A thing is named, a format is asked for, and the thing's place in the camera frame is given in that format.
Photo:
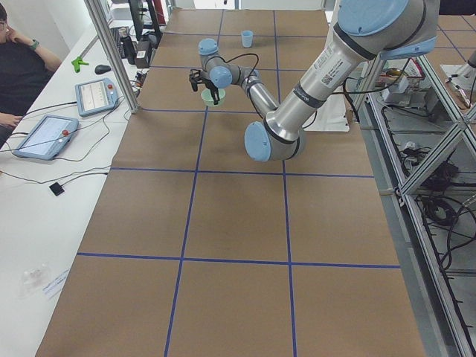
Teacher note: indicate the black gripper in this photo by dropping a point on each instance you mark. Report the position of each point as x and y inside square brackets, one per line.
[207, 84]

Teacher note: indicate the pale green bowl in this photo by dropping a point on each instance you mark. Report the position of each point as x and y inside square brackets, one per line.
[208, 98]

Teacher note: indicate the light blue plastic cup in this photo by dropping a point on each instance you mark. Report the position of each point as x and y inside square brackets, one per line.
[247, 38]

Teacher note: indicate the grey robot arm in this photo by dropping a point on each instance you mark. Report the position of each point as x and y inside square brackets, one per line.
[363, 31]

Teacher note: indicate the black computer mouse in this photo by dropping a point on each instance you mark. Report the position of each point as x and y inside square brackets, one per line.
[102, 69]

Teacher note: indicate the far teach pendant tablet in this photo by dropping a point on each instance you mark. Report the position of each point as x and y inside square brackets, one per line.
[96, 96]

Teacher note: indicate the teach pendant tablet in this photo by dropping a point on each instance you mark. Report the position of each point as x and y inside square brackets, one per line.
[48, 138]
[96, 96]

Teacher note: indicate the green plastic clamp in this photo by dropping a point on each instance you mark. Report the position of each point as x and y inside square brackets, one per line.
[78, 63]

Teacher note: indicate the brown paper table mat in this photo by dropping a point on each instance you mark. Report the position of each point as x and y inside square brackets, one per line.
[194, 249]

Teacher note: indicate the near teach pendant tablet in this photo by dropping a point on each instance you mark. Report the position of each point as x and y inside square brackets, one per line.
[48, 138]

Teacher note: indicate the seated person in black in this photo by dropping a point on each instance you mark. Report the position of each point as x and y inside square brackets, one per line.
[26, 68]

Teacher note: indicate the small black square pad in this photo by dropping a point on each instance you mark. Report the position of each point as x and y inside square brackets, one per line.
[56, 188]

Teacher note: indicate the clear plastic bag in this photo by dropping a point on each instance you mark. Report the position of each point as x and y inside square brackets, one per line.
[34, 279]

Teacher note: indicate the aluminium frame post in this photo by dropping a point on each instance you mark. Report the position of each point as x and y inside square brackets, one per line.
[101, 26]

